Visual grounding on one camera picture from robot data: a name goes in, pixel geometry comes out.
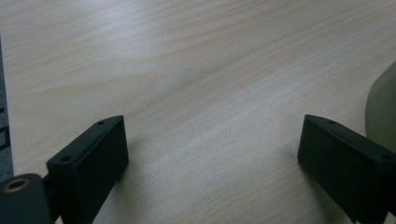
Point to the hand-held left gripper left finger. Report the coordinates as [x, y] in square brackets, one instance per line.
[90, 161]

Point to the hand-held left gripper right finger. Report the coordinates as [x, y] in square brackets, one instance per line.
[342, 168]

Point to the green plastic bin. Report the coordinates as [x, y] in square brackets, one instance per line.
[383, 115]

